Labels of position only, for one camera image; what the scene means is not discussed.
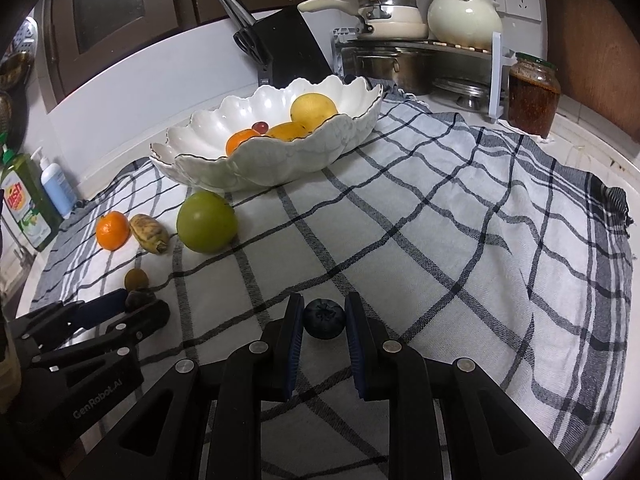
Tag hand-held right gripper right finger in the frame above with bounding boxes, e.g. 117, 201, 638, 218
344, 291, 551, 480

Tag black frying pan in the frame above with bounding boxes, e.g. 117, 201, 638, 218
0, 87, 28, 153

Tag steel handled knife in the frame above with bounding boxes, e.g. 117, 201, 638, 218
220, 0, 257, 25
211, 0, 248, 28

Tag wooden trivet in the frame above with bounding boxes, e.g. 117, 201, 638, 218
432, 40, 493, 55

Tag brass pot with wooden handle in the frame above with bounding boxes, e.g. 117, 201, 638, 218
0, 50, 36, 92

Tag large steel pot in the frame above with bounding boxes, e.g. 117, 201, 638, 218
345, 47, 436, 96

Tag cream ceramic pot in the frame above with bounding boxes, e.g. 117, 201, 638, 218
426, 0, 503, 51

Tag glass jar of sauce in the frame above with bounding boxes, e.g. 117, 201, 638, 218
507, 52, 562, 140

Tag green apple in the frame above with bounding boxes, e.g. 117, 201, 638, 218
176, 190, 238, 254

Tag wooden cutting board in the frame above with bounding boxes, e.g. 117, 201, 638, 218
542, 0, 640, 133

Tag black kitchen scissors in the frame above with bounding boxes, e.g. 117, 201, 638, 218
233, 27, 273, 67

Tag orange tangerine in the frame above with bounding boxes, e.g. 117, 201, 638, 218
96, 211, 131, 251
225, 129, 258, 157

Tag black white checked cloth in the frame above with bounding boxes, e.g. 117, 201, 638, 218
30, 85, 636, 478

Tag large yellow citrus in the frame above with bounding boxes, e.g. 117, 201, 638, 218
290, 91, 339, 132

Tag spotted yellow banana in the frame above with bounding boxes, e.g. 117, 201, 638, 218
129, 214, 169, 254

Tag yellow mango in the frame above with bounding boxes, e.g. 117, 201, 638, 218
265, 121, 311, 141

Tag black knife block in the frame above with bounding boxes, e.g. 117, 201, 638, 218
248, 6, 333, 86

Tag steel lid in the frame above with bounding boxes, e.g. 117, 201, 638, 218
432, 77, 493, 110

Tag white scalloped bowl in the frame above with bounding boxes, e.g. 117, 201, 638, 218
149, 74, 385, 193

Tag white pump bottle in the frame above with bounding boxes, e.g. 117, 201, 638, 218
31, 147, 78, 220

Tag perforated steel steamer tray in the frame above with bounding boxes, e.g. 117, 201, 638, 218
16, 16, 40, 57

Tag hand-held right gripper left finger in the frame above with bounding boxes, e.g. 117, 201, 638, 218
107, 293, 306, 480

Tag cream saucepan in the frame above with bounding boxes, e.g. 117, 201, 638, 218
297, 0, 429, 41

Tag white kitchen rack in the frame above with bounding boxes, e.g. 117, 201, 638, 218
332, 25, 516, 123

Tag dark blueberry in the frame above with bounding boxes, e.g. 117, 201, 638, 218
302, 299, 347, 339

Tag green dish soap bottle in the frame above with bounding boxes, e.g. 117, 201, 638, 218
0, 132, 63, 252

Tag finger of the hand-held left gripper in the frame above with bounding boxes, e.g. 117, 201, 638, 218
9, 287, 130, 356
31, 300, 172, 375

